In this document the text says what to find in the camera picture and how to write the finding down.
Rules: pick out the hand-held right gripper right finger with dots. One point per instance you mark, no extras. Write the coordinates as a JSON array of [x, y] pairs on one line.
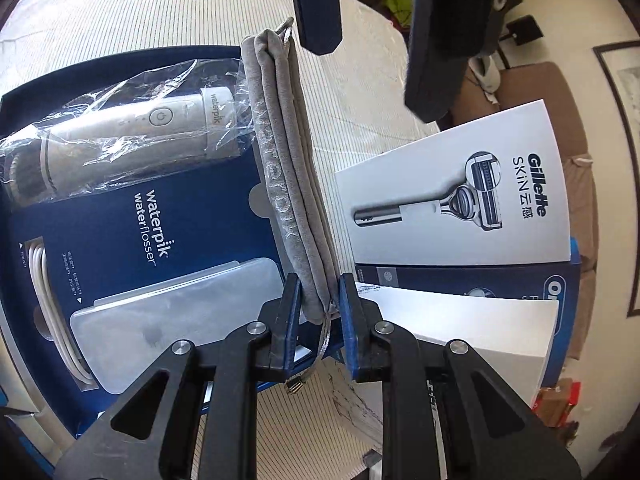
[[350, 332]]

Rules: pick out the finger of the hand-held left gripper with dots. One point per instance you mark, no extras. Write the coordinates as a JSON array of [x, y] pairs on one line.
[[315, 10], [440, 35]]

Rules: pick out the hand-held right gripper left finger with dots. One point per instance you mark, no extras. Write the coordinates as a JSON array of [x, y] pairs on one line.
[[291, 340]]

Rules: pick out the translucent plastic case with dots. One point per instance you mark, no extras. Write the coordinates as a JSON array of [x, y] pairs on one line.
[[175, 320]]

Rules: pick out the grey fabric pouch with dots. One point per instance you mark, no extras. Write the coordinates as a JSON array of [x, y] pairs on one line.
[[290, 185]]

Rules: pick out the blue water flosser tray box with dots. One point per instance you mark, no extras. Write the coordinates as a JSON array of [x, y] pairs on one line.
[[100, 240]]

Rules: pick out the white crumpled cloth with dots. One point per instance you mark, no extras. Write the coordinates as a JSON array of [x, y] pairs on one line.
[[487, 72]]

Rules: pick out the blue toothbrush box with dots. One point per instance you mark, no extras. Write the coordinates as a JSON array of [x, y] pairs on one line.
[[425, 277]]

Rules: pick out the brown sofa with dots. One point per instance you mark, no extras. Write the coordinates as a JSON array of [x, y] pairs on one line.
[[550, 110]]

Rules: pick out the white razor box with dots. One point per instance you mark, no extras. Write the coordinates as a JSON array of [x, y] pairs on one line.
[[450, 200]]

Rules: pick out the white water flosser in plastic bag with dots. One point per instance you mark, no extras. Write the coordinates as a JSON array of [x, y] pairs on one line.
[[150, 125]]

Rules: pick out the red cardboard box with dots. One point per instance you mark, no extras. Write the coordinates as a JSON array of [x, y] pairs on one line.
[[555, 402]]

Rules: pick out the framed wall picture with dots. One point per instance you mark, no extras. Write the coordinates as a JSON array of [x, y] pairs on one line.
[[625, 110]]

